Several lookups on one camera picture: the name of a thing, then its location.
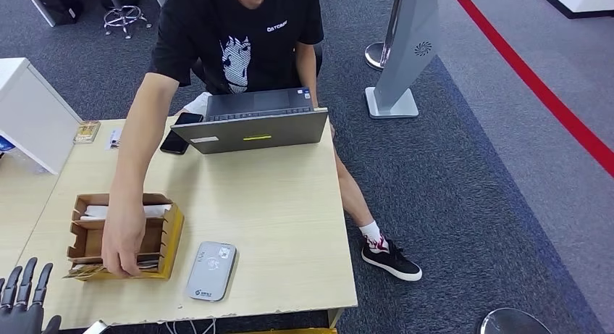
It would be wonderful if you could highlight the white card stack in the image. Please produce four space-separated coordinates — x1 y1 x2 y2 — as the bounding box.
79 204 110 222
143 203 172 219

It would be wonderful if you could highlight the person's right hand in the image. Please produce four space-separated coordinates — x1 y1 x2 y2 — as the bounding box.
101 204 147 279

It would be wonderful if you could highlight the grey laptop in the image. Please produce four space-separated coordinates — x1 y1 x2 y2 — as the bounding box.
170 87 329 155

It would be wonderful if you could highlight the chrome base stool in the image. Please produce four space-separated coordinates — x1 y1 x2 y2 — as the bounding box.
101 0 153 40

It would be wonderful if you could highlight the red floor tape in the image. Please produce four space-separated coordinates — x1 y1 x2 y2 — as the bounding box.
446 0 614 179

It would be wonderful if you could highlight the chrome dome base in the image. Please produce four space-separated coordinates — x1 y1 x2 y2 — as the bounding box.
479 306 553 334

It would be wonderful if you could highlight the chrome stanchion post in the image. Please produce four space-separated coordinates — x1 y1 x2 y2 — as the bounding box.
363 0 406 72

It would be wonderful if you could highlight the gold patterned key card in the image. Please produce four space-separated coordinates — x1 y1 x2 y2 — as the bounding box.
62 263 110 281
72 120 101 145

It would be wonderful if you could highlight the black bag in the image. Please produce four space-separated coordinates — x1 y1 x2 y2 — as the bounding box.
29 0 83 27

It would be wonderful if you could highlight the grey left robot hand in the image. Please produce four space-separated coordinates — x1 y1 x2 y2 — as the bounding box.
0 257 62 334

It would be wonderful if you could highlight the person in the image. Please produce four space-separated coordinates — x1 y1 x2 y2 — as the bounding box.
101 0 423 281

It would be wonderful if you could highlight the grey card reader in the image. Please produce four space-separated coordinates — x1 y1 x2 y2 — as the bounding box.
184 241 238 303

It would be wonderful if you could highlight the white cabinet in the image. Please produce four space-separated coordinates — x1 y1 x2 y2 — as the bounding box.
0 57 83 176

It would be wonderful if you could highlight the black smartphone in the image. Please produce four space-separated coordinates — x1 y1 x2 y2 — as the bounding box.
159 112 205 155

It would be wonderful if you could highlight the white ID card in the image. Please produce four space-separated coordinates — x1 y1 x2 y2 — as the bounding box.
105 128 123 151

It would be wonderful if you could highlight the grey kiosk stand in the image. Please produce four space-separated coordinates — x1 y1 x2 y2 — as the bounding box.
364 0 440 120

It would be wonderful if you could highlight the wooden card organizer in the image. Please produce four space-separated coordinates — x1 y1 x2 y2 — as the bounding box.
63 192 185 281

